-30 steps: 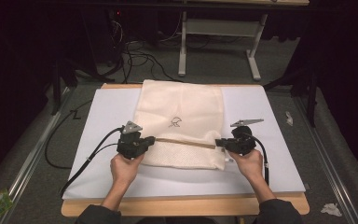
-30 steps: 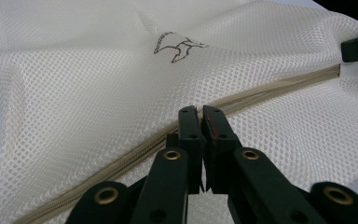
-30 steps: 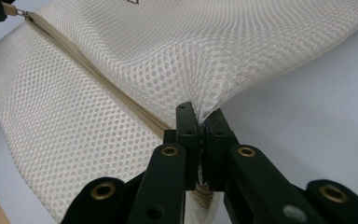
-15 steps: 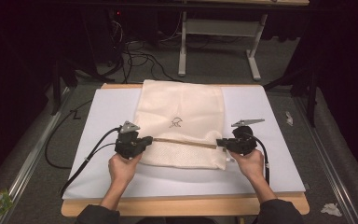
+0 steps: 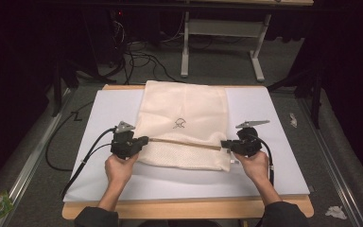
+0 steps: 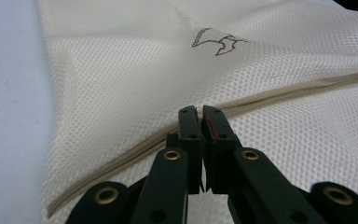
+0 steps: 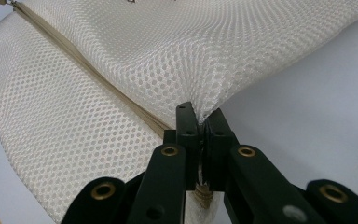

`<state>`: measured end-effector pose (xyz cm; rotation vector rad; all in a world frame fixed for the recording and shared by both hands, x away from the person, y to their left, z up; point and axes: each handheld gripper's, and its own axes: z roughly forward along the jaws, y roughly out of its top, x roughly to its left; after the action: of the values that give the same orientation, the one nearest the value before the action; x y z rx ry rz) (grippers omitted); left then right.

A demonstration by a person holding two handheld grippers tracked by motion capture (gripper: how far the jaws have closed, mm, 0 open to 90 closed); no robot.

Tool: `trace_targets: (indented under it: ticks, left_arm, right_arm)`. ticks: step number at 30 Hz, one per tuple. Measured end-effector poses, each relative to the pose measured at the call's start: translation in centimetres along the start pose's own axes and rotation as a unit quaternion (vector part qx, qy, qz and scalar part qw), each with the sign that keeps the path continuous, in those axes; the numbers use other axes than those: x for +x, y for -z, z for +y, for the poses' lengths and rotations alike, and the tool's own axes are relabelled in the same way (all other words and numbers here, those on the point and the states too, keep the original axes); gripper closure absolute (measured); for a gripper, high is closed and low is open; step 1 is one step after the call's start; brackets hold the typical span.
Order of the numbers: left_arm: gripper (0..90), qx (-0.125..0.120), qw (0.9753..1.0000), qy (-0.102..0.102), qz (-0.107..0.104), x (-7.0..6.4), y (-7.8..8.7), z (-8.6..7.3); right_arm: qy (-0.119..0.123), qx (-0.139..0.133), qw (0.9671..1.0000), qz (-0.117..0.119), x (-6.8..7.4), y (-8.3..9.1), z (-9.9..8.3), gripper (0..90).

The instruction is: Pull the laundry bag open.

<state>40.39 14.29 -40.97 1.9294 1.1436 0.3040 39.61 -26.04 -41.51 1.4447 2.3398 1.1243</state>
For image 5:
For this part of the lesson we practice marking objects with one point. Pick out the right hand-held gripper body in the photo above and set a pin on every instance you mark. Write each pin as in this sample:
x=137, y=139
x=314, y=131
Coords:
x=249, y=143

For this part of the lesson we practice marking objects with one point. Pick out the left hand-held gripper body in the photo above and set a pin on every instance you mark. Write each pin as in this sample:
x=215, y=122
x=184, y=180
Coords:
x=123, y=145

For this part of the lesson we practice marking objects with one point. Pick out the cream mesh laundry bag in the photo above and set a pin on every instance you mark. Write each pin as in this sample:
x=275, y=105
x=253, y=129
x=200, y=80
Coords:
x=182, y=101

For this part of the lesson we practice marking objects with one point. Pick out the person's right hand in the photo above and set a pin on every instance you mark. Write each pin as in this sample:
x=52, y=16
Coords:
x=255, y=168

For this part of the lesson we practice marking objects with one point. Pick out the person's left hand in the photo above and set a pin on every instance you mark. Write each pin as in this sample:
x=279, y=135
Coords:
x=119, y=171

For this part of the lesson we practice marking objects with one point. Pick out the white table mat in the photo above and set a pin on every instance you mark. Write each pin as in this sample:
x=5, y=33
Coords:
x=264, y=176

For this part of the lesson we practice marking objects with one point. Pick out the small white paper scrap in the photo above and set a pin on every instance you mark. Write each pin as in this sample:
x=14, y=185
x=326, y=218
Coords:
x=293, y=120

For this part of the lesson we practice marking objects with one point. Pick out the black metal stand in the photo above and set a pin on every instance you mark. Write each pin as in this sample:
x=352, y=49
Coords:
x=56, y=94
x=315, y=104

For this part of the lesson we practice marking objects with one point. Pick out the crumpled white tissue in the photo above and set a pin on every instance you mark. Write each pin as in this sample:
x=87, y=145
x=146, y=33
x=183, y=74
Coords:
x=335, y=212

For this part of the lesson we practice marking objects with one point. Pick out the aluminium floor rail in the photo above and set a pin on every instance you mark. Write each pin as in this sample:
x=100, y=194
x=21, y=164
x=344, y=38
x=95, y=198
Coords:
x=28, y=164
x=327, y=164

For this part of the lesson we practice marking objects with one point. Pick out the white metal desk frame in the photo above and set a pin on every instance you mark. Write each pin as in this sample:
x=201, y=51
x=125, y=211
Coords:
x=223, y=27

